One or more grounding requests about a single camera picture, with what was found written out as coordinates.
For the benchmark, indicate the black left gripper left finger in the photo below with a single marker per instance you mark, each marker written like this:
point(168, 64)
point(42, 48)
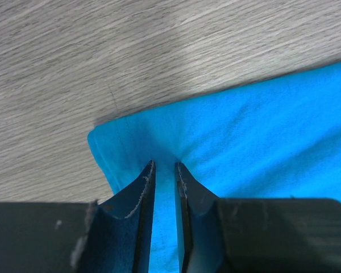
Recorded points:
point(113, 236)

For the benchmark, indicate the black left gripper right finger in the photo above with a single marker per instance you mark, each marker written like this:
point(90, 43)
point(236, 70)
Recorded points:
point(217, 234)

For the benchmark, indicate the blue t shirt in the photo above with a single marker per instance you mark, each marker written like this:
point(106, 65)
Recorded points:
point(277, 138)

